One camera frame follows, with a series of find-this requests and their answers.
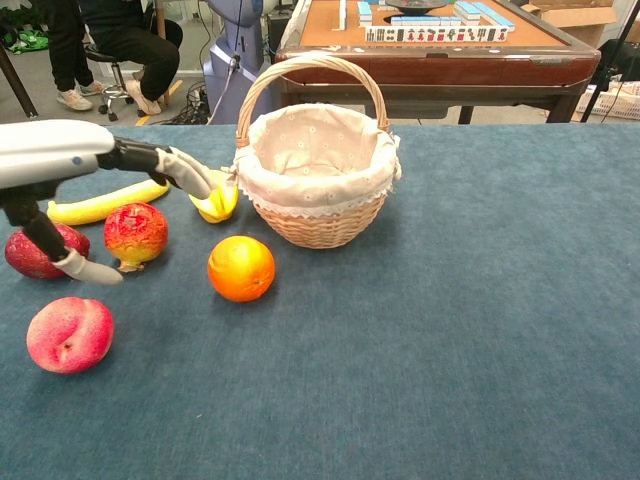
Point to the blue table cloth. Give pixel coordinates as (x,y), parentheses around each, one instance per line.
(450,300)

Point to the row of face-up mahjong tiles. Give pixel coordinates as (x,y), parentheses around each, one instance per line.
(435,34)

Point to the red pomegranate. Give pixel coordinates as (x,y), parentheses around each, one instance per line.
(135,235)

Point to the cardboard box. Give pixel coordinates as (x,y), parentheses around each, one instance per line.
(580,20)

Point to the yellow banana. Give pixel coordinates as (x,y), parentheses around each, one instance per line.
(100,205)

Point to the dark red apple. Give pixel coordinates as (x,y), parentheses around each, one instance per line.
(25,255)

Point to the person in black trousers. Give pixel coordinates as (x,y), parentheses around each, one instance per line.
(67,50)

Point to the black tripod stand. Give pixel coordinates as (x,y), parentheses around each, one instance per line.
(607,65)

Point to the white plastic crate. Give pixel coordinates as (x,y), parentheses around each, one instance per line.
(620,102)

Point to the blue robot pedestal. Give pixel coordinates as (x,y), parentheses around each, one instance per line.
(222,70)

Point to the orange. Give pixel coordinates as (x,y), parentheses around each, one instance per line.
(241,270)

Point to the brown mahjong table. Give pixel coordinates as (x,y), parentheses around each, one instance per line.
(450,70)

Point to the yellow starfruit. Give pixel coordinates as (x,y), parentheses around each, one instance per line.
(220,206)

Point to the black dish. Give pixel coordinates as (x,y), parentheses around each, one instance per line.
(407,6)

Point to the pink peach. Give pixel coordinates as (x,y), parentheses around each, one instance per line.
(70,335)

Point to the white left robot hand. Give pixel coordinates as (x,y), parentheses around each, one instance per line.
(45,150)

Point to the black rolling stool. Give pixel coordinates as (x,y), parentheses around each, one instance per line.
(112,75)

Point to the seated person in black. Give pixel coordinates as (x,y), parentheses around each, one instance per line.
(145,50)

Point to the row of blue-backed mahjong tiles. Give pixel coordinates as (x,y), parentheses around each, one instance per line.
(425,20)

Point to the green bag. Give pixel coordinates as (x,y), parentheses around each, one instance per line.
(25,40)

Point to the wicker basket with cloth liner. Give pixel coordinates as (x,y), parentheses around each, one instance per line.
(320,225)

